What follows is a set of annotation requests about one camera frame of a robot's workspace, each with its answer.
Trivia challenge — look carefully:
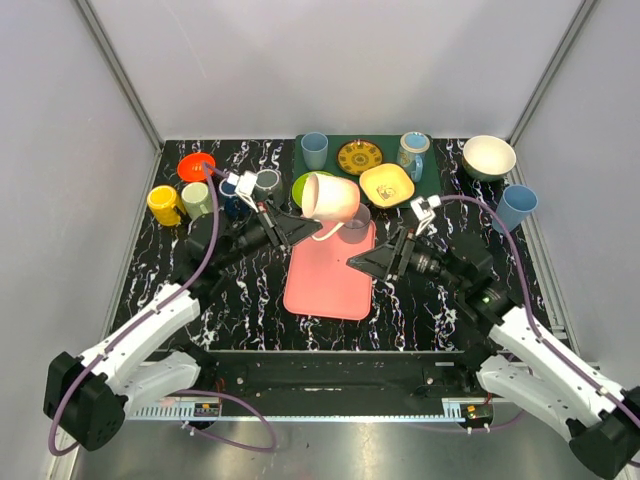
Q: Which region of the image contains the grey ceramic mug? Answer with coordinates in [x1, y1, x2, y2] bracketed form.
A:
[253, 169, 284, 207]

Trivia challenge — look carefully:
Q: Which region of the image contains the light blue cup on mat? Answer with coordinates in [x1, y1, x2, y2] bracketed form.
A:
[301, 132, 328, 170]

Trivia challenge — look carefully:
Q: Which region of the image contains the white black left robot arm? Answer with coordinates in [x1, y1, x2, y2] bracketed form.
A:
[43, 203, 322, 451]

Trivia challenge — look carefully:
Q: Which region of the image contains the orange plastic bowl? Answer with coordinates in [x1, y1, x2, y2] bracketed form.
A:
[177, 152, 216, 183]

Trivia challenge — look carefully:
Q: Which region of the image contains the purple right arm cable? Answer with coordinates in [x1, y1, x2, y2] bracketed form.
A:
[437, 194, 640, 434]

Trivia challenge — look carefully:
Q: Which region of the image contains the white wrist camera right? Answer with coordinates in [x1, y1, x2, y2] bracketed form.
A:
[410, 195, 441, 236]

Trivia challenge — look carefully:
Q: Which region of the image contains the white floral ceramic bowl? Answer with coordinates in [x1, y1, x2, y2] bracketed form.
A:
[462, 135, 517, 182]

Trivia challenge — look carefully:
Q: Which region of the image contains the pink ceramic mug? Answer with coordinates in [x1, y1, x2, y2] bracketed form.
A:
[301, 172, 360, 242]

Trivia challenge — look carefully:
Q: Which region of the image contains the dark blue ceramic mug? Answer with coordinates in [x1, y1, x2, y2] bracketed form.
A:
[218, 179, 251, 221]

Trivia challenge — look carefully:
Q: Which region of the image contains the light blue plastic cup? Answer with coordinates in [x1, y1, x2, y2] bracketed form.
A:
[492, 184, 538, 234]

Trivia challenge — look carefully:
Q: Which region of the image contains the dark green mat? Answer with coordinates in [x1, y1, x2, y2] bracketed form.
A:
[292, 134, 442, 197]

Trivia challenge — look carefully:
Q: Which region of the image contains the yellow square plate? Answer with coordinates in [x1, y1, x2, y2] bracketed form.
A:
[359, 163, 415, 208]

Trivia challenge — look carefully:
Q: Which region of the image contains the yellow glass mug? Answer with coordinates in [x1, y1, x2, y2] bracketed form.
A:
[146, 185, 186, 227]

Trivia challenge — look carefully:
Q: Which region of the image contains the light green ceramic mug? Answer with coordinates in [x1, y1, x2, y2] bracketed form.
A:
[181, 182, 213, 220]

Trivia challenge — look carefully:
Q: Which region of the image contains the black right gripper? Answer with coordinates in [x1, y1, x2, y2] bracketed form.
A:
[347, 225, 467, 292]

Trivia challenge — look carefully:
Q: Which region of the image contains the pink plastic tray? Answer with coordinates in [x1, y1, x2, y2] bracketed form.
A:
[283, 224, 376, 321]

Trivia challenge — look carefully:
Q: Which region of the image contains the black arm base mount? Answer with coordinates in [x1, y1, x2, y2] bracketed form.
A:
[209, 350, 487, 399]

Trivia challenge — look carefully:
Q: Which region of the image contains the light blue patterned mug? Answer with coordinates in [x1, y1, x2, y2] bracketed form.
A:
[396, 131, 431, 183]

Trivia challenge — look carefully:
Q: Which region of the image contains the yellow black patterned saucer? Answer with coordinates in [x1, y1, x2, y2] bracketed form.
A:
[336, 139, 384, 176]

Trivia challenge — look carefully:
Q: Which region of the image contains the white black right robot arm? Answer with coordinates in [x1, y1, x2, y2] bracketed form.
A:
[347, 228, 639, 479]

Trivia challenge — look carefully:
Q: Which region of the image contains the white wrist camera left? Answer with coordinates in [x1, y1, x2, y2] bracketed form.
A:
[226, 171, 259, 212]

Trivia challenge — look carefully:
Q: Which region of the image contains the lime green plate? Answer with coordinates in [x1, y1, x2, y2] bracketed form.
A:
[291, 172, 311, 208]

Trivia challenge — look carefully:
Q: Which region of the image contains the purple translucent cup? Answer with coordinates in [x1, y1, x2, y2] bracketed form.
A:
[337, 203, 371, 244]

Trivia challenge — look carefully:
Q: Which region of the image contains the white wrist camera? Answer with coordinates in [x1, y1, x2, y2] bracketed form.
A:
[226, 171, 259, 212]
[410, 195, 441, 236]

